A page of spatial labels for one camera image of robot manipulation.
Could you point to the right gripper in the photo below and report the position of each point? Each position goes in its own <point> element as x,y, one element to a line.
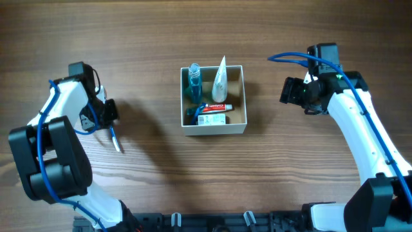
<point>290,91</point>

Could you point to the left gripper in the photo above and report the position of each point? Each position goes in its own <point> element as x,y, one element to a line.
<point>109,113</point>

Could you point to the blue white toothbrush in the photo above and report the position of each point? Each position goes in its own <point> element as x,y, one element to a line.
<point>114,139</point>

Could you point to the white lotion tube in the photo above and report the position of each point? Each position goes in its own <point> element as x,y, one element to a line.
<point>219,89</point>

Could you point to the green white small box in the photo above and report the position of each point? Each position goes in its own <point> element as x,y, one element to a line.
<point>212,119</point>

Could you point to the toothpaste tube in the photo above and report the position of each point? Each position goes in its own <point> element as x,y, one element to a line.
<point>216,108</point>

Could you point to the blue disposable razor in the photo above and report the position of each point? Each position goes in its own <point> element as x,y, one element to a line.
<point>195,112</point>

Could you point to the blue mouthwash bottle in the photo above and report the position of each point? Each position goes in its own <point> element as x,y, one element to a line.
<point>195,82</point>

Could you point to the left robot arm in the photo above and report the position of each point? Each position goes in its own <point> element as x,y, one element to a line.
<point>50,159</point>

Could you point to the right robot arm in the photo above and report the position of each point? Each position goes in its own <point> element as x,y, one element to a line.
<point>383,201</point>

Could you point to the white open cardboard box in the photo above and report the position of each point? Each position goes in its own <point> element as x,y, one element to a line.
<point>236,118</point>

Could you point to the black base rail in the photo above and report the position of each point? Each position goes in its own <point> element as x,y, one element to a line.
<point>248,221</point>

